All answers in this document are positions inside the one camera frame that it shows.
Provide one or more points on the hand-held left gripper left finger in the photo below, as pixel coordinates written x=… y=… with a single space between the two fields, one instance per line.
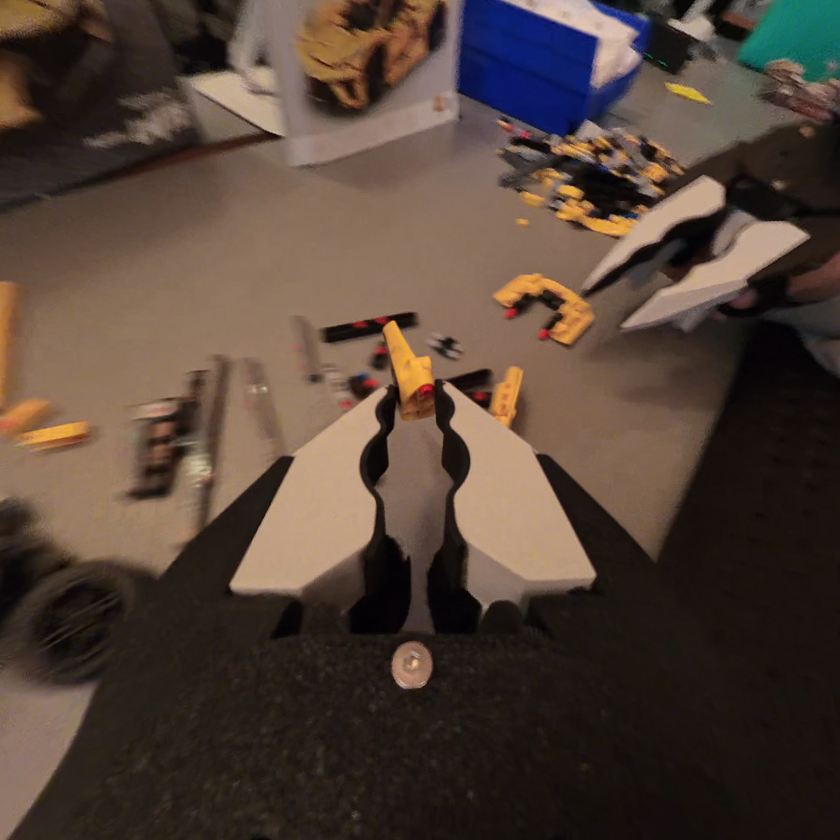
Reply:
x=308 y=525

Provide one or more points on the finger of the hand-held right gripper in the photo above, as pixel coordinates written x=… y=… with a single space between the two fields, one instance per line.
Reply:
x=663 y=216
x=735 y=262

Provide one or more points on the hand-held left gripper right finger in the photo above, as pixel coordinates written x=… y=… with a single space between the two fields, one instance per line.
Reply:
x=525 y=525

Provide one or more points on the yellow toy car hood assembly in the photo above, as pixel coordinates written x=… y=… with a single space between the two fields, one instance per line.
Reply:
x=558 y=298

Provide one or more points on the yellow black brick sub-assembly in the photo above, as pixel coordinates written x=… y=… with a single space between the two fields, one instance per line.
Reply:
x=412 y=374

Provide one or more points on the grey desk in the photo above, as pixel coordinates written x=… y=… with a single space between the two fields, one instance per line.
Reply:
x=262 y=249

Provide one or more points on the person's right hand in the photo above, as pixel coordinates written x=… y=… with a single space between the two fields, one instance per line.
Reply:
x=820 y=282

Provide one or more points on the pile of yellow black bricks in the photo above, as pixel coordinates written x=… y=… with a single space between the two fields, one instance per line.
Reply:
x=590 y=177

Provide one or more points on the yellow paper slip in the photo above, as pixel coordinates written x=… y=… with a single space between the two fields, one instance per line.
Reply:
x=688 y=93

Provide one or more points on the light grey beam red pins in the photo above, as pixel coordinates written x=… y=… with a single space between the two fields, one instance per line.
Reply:
x=264 y=407

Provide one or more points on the yellow brick piece red pins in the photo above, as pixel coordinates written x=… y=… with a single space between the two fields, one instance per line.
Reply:
x=506 y=397

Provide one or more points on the small white connector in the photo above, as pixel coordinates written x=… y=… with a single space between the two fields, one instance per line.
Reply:
x=336 y=384

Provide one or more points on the black beam with red pins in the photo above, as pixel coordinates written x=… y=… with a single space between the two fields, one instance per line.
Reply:
x=367 y=327
x=469 y=379

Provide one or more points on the green folded board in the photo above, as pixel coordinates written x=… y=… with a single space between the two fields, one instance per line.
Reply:
x=787 y=33

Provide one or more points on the black beam assembly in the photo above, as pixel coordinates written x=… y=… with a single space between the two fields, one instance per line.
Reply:
x=161 y=439

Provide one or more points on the black box green light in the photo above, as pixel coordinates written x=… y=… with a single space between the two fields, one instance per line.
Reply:
x=669 y=46

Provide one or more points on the white paper sheets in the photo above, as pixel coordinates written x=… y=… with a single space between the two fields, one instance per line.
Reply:
x=610 y=39

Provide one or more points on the black connector white axles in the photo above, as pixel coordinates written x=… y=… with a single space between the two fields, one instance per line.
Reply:
x=445 y=345

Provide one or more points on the blue plastic bin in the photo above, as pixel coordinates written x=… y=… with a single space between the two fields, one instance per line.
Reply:
x=525 y=72

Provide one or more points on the black toy wheel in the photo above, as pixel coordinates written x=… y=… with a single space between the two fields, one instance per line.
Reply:
x=26 y=544
x=75 y=623

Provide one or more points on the small yellow brick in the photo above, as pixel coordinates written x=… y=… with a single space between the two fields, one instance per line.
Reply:
x=52 y=436

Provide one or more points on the small yellow piece red tip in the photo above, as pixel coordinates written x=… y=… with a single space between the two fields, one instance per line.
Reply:
x=23 y=415

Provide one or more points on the instruction booklet car picture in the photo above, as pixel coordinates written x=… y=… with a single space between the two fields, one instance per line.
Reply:
x=367 y=79

